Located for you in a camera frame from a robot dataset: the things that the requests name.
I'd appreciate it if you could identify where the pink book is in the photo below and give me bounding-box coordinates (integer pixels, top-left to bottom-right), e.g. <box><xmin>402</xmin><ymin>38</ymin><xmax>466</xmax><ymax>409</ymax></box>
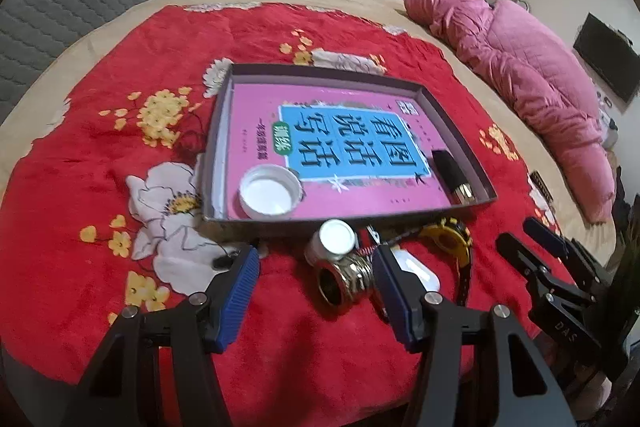
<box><xmin>215</xmin><ymin>79</ymin><xmax>452</xmax><ymax>221</ymax></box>

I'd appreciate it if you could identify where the red floral blanket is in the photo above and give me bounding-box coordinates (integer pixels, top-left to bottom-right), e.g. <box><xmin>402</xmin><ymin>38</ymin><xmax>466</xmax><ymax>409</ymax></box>
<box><xmin>0</xmin><ymin>2</ymin><xmax>568</xmax><ymax>427</ymax></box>

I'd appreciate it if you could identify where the grey cardboard box tray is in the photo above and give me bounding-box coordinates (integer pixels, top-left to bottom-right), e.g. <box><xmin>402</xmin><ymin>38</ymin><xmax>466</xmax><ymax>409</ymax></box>
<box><xmin>200</xmin><ymin>63</ymin><xmax>499</xmax><ymax>238</ymax></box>

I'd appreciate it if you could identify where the black lipstick tube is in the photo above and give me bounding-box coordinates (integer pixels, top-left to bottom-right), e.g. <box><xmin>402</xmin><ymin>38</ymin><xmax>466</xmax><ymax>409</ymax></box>
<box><xmin>431</xmin><ymin>149</ymin><xmax>475</xmax><ymax>206</ymax></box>

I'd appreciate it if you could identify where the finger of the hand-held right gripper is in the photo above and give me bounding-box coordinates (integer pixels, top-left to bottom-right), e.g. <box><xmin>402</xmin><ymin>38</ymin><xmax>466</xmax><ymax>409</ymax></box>
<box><xmin>496</xmin><ymin>233</ymin><xmax>556</xmax><ymax>290</ymax></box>
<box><xmin>522</xmin><ymin>217</ymin><xmax>576</xmax><ymax>259</ymax></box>

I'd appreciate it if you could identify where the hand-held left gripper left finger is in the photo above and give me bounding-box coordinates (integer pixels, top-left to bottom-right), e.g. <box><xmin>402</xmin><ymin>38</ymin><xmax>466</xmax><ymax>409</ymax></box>
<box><xmin>60</xmin><ymin>246</ymin><xmax>262</xmax><ymax>427</ymax></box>

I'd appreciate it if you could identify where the dark blanket label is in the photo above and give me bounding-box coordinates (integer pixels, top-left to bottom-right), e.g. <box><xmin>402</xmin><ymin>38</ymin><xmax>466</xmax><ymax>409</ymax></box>
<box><xmin>530</xmin><ymin>172</ymin><xmax>552</xmax><ymax>204</ymax></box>

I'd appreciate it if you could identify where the white plastic jar lid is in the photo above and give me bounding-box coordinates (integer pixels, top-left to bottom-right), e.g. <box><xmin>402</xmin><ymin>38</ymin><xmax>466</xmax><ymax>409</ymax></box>
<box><xmin>238</xmin><ymin>165</ymin><xmax>304</xmax><ymax>221</ymax></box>

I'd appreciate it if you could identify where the black wall television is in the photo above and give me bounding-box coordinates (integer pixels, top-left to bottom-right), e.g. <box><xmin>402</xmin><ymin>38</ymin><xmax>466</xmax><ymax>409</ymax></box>
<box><xmin>573</xmin><ymin>13</ymin><xmax>640</xmax><ymax>102</ymax></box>

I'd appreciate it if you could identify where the pink quilted duvet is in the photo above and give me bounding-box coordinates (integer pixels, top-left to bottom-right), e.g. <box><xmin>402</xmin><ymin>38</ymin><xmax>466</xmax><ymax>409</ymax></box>
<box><xmin>404</xmin><ymin>0</ymin><xmax>617</xmax><ymax>224</ymax></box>

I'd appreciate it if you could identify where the gold metal threaded socket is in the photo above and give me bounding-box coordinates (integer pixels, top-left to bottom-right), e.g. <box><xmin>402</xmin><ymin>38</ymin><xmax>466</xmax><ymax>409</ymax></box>
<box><xmin>315</xmin><ymin>254</ymin><xmax>377</xmax><ymax>309</ymax></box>

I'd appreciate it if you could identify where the white earbuds case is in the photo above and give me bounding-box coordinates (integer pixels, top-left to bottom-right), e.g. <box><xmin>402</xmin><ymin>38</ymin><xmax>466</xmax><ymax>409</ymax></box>
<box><xmin>390</xmin><ymin>247</ymin><xmax>442</xmax><ymax>296</ymax></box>

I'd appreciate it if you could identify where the white pill bottle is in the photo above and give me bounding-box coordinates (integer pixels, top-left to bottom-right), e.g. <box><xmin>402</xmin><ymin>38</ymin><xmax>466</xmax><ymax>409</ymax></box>
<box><xmin>305</xmin><ymin>219</ymin><xmax>357</xmax><ymax>269</ymax></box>

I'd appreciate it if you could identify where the yellow black wristwatch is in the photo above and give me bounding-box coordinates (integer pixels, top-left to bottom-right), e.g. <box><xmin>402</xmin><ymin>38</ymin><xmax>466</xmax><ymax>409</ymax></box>
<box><xmin>385</xmin><ymin>217</ymin><xmax>474</xmax><ymax>308</ymax></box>

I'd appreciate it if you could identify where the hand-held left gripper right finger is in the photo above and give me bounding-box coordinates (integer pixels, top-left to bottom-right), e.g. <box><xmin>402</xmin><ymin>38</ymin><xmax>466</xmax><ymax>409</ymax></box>
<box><xmin>371</xmin><ymin>245</ymin><xmax>577</xmax><ymax>427</ymax></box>

